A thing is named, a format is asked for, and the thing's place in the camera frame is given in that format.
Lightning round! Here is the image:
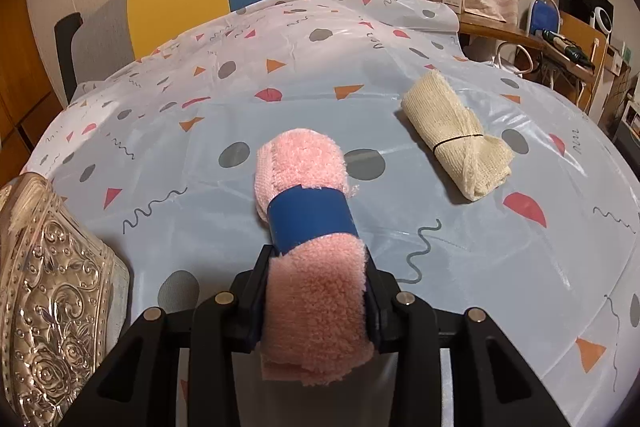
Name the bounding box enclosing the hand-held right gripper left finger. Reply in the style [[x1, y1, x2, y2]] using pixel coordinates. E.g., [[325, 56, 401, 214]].
[[59, 244, 275, 427]]

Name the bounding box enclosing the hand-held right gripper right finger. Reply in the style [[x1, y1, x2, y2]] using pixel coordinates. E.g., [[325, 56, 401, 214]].
[[364, 249, 572, 427]]

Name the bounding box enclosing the beige rolled cloth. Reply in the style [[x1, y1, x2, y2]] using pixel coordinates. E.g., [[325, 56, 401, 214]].
[[401, 72, 515, 202]]

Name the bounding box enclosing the patterned tablecloth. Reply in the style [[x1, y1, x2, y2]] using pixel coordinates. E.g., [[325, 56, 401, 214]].
[[22, 0, 640, 427]]

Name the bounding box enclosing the dark green tool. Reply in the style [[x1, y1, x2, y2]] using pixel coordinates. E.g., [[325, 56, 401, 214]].
[[542, 29, 597, 70]]

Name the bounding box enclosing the wooden cabinet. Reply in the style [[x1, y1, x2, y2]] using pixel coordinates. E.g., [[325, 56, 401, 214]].
[[0, 0, 61, 178]]

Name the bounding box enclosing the blue folding chair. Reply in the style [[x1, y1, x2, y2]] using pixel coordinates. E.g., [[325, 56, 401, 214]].
[[529, 0, 562, 38]]

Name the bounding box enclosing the white round fan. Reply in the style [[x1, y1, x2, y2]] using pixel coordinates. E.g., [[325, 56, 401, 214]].
[[589, 6, 614, 42]]

